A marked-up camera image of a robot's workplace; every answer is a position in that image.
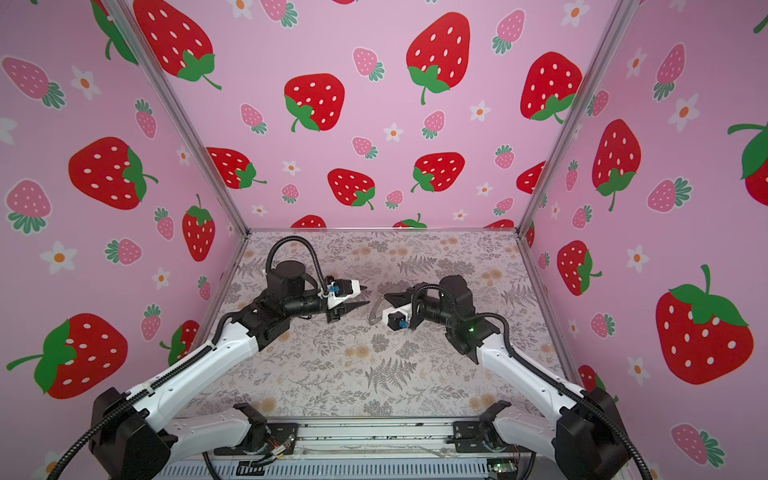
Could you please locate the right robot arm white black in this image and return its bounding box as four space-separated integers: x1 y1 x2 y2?
382 275 647 479

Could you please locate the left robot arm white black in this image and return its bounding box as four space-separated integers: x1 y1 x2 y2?
89 260 366 479

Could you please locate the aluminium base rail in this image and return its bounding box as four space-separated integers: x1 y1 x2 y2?
149 416 541 480

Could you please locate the aluminium corner post left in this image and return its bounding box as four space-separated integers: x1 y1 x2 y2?
104 0 250 237

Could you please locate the aluminium corner post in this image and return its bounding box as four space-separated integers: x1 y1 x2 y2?
104 0 250 237
516 0 640 239

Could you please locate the aluminium corner post right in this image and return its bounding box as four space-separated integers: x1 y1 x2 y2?
516 0 640 239

